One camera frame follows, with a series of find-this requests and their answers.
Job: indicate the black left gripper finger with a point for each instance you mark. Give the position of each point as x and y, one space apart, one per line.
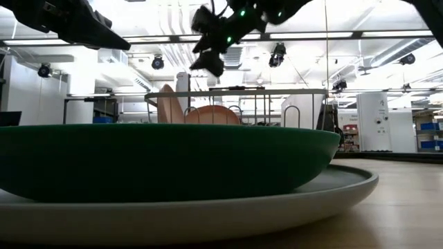
93 36
104 21

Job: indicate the blue storage bin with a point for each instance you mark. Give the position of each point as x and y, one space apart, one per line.
430 126
102 120
431 145

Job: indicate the red box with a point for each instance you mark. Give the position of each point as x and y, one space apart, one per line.
350 128

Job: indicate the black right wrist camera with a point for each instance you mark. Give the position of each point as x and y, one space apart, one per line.
204 20

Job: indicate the black ceiling spotlight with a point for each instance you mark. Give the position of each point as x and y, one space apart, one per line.
158 63
277 55
407 59
406 86
44 71
339 85

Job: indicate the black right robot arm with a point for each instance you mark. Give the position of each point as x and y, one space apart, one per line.
252 19

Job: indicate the storage shelf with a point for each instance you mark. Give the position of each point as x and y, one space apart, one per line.
429 135

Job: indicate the large white plate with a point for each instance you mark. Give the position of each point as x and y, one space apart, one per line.
207 221

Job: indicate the black background table frame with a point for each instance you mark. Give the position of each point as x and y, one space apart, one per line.
90 99

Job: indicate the white cutlery holder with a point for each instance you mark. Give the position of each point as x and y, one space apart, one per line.
304 110

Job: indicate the black overhead frame beam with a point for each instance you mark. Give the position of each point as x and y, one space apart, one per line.
360 34

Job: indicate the green bowl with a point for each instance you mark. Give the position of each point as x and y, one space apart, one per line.
155 162

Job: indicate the dark monitor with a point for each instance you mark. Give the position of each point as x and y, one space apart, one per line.
9 118

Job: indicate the grey ceiling air duct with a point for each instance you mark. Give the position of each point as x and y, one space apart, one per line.
398 52

